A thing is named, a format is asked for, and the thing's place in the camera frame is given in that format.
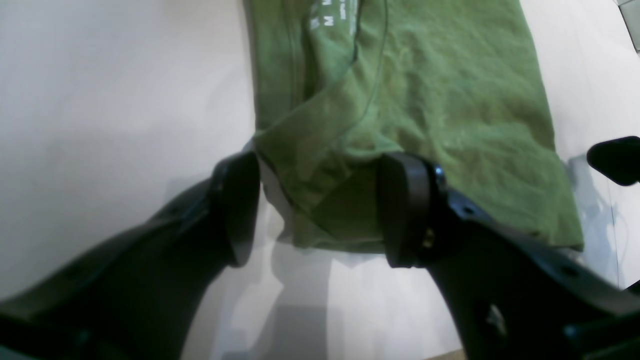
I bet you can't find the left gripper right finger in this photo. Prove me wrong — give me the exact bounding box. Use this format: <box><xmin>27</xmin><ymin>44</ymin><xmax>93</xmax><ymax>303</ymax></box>
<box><xmin>376</xmin><ymin>152</ymin><xmax>640</xmax><ymax>360</ymax></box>

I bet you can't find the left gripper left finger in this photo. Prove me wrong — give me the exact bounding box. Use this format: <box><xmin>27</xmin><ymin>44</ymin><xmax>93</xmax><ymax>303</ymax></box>
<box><xmin>0</xmin><ymin>151</ymin><xmax>261</xmax><ymax>360</ymax></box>

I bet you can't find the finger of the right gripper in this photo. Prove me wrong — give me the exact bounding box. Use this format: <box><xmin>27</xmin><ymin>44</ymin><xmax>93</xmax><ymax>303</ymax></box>
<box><xmin>586</xmin><ymin>136</ymin><xmax>640</xmax><ymax>186</ymax></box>

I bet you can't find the green t-shirt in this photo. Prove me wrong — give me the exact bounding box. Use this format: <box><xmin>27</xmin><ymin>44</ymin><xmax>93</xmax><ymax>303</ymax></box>
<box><xmin>244</xmin><ymin>0</ymin><xmax>585</xmax><ymax>253</ymax></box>

